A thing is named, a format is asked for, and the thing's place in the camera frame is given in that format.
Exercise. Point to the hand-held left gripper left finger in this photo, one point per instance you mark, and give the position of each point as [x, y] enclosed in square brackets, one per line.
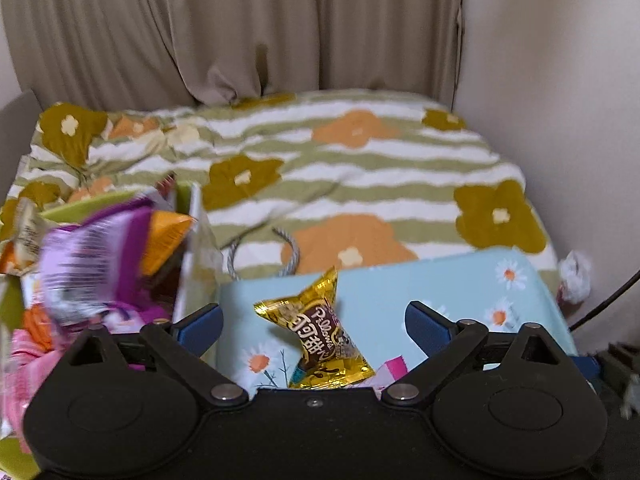
[205, 326]

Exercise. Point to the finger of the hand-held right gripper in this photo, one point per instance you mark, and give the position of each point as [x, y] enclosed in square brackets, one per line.
[587, 367]

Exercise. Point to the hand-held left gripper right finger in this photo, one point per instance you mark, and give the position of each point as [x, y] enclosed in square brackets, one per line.
[425, 322]

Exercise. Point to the orange snack packet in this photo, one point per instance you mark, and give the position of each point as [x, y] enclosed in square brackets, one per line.
[162, 240]

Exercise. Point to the gold candy packet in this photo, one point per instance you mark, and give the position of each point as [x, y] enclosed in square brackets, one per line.
[320, 330]

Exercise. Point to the purple snack packet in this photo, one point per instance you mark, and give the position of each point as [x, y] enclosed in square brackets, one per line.
[85, 260]

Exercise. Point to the pink striped snack packet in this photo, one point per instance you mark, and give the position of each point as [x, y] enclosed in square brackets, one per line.
[25, 390]

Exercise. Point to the crumpled white tissue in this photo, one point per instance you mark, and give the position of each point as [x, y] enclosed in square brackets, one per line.
[575, 277]

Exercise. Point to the red snack packet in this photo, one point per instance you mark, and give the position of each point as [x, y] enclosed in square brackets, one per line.
[167, 185]

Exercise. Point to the green striped floral blanket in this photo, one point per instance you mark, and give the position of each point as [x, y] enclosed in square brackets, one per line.
[350, 160]

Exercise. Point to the beige curtain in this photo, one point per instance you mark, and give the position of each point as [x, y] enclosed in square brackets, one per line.
[225, 25]

